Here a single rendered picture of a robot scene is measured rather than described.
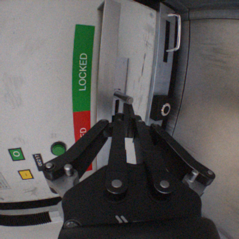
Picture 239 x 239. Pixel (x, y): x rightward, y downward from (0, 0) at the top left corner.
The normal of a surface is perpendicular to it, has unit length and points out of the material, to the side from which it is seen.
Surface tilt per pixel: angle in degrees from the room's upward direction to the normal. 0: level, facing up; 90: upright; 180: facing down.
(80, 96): 90
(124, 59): 90
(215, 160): 0
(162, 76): 90
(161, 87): 90
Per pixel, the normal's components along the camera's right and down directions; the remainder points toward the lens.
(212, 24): -0.88, 0.12
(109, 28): 0.47, 0.38
